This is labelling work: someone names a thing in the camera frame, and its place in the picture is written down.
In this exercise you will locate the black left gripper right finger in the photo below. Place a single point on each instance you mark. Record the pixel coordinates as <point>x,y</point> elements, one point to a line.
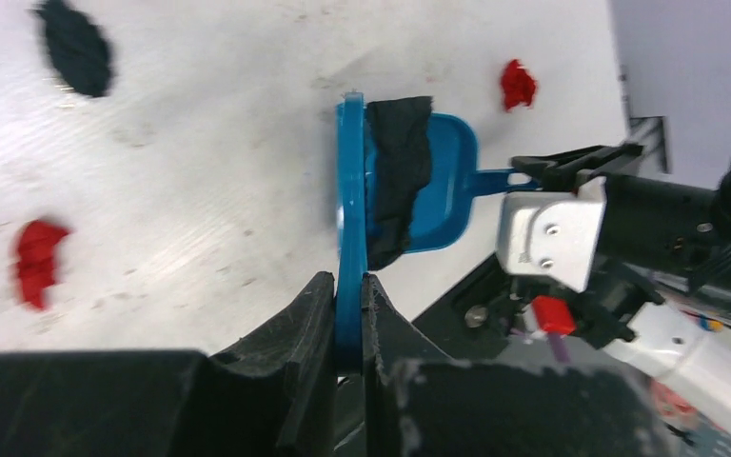
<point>421,402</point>

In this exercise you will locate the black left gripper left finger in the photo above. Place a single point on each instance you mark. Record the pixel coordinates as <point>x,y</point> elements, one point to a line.
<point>269,394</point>

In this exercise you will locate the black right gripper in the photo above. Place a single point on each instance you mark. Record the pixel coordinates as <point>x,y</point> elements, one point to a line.
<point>647,223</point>

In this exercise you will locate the blue plastic dustpan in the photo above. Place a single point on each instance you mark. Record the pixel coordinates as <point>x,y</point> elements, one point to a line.
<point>442,209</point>

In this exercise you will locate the blue hand brush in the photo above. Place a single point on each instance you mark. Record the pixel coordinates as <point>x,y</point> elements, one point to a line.
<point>351,218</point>

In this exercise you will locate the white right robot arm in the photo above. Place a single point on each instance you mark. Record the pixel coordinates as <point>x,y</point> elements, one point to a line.
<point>637,268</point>

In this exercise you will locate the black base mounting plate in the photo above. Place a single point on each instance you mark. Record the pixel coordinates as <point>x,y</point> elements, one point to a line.
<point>472,320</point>

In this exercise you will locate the red paper scrap right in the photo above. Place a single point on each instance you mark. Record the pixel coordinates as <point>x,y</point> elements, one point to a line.
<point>518,87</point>

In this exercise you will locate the red paper scrap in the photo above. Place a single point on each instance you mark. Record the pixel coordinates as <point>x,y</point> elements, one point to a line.
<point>35,265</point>
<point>518,87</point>

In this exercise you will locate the large black paper scrap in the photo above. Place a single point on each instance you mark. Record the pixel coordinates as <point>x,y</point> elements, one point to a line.
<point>402,168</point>

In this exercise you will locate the red paper scrap centre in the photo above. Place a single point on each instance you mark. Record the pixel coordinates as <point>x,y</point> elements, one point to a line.
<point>35,265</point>

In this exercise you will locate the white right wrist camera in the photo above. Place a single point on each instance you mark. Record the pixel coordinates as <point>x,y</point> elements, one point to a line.
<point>552,234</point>

